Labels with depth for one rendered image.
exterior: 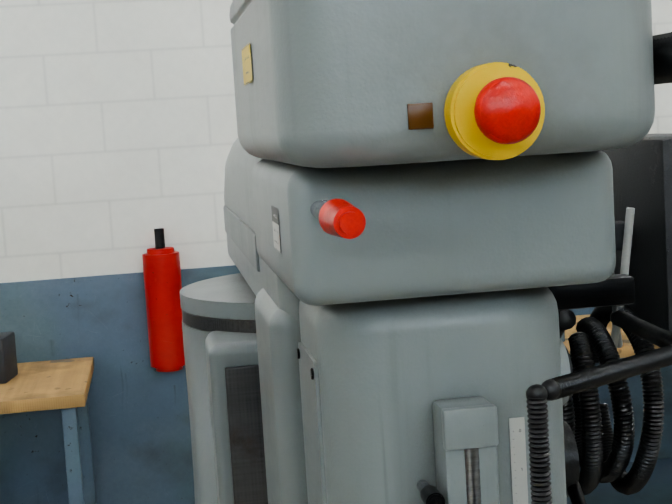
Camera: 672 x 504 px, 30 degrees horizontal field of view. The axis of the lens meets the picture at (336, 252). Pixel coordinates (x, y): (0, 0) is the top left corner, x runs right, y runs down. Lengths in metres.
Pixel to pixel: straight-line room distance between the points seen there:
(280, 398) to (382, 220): 0.29
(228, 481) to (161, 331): 3.70
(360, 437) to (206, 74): 4.31
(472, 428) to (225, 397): 0.53
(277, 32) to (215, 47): 4.39
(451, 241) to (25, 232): 4.39
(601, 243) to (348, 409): 0.22
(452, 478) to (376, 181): 0.22
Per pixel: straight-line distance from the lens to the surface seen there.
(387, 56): 0.79
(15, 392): 4.62
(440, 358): 0.94
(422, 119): 0.79
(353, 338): 0.94
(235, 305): 1.46
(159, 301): 5.09
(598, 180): 0.92
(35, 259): 5.24
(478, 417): 0.91
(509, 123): 0.75
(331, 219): 0.75
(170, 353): 5.12
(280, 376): 1.12
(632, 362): 0.88
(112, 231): 5.21
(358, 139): 0.79
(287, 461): 1.14
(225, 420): 1.40
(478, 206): 0.90
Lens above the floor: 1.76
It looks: 6 degrees down
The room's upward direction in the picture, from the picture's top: 3 degrees counter-clockwise
